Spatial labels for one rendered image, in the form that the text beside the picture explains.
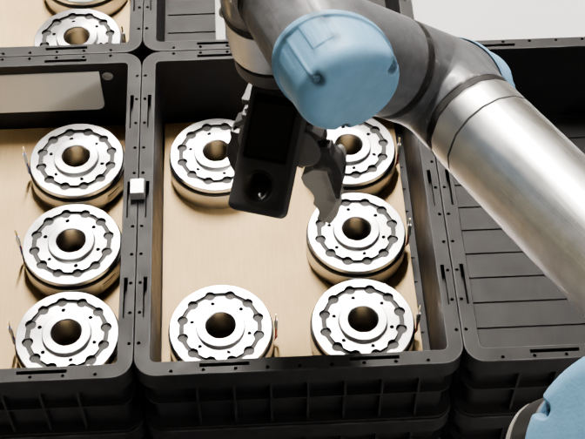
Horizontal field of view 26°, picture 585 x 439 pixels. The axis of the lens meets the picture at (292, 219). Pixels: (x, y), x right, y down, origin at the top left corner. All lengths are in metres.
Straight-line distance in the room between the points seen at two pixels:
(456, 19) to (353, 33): 0.93
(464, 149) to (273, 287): 0.47
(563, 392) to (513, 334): 0.69
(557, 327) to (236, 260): 0.34
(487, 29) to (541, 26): 0.07
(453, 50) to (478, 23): 0.83
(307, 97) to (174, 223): 0.56
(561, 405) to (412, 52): 0.35
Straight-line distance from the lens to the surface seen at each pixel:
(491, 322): 1.31
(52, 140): 1.42
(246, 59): 0.98
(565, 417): 0.62
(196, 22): 1.56
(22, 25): 1.58
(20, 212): 1.40
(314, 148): 1.05
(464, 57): 0.93
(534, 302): 1.33
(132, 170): 1.28
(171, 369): 1.15
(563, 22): 1.78
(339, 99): 0.84
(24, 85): 1.42
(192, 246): 1.35
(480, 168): 0.87
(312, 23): 0.83
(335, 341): 1.24
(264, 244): 1.34
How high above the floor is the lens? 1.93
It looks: 54 degrees down
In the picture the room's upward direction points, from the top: straight up
